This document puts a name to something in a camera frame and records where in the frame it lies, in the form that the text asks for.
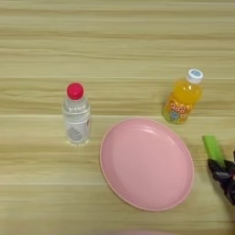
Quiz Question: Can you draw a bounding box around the green rectangular block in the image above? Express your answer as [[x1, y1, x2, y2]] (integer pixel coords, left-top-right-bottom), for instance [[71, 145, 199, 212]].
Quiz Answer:
[[201, 135, 227, 169]]

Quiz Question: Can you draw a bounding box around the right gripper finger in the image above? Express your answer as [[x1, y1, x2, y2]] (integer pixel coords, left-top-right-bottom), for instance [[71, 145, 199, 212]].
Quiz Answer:
[[207, 158, 235, 207]]

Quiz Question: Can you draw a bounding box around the clear water bottle red cap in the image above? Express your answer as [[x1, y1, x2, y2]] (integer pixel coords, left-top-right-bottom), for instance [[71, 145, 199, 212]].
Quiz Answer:
[[62, 82, 92, 146]]

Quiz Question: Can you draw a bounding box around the orange juice bottle white cap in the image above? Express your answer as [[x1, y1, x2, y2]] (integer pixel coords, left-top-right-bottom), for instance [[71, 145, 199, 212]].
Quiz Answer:
[[161, 68, 204, 126]]

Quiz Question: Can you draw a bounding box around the pink round plate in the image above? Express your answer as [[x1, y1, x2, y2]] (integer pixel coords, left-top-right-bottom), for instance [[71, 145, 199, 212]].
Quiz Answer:
[[99, 117, 196, 212]]

